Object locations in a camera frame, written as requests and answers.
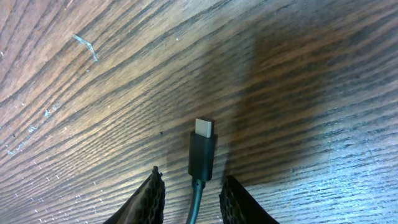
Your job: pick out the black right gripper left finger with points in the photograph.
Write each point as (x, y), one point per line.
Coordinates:
(145, 205)

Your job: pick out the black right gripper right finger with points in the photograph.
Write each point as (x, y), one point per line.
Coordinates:
(239, 207)

